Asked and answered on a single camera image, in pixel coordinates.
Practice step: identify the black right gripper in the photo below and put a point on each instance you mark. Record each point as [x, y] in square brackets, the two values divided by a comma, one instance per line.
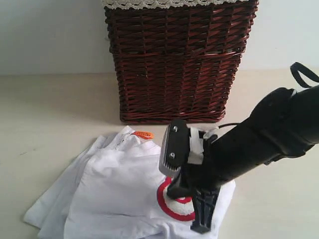
[284, 124]

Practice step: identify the white t-shirt with red lettering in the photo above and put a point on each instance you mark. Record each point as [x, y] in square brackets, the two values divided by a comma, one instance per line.
[114, 190]

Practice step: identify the dark brown wicker basket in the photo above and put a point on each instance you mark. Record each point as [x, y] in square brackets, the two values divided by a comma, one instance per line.
[178, 62]

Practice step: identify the orange garment tag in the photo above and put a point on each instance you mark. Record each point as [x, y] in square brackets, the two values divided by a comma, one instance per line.
[144, 135]

